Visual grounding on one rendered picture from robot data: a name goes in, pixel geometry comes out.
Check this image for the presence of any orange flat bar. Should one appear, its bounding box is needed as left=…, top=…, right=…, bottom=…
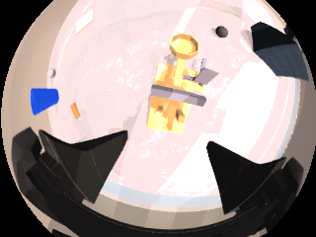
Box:
left=70, top=103, right=80, bottom=119

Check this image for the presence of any blue cup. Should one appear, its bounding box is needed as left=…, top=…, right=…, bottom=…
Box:
left=31, top=88, right=59, bottom=115

